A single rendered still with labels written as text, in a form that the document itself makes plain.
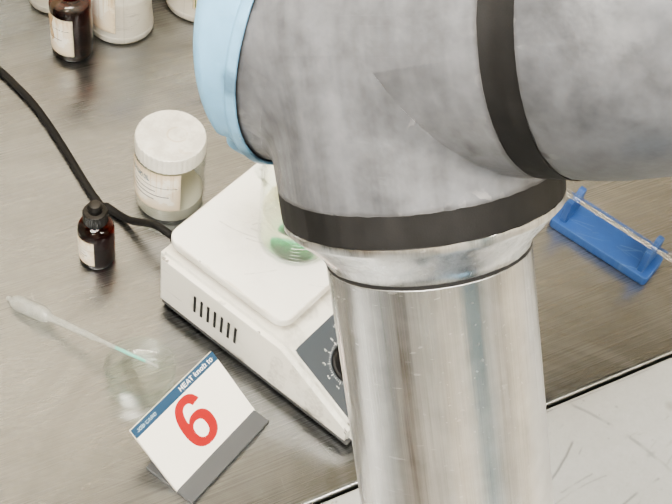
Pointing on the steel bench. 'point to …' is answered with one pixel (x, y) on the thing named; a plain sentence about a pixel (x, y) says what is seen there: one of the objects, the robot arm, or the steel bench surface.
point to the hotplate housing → (254, 337)
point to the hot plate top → (247, 255)
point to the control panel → (314, 353)
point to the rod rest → (607, 241)
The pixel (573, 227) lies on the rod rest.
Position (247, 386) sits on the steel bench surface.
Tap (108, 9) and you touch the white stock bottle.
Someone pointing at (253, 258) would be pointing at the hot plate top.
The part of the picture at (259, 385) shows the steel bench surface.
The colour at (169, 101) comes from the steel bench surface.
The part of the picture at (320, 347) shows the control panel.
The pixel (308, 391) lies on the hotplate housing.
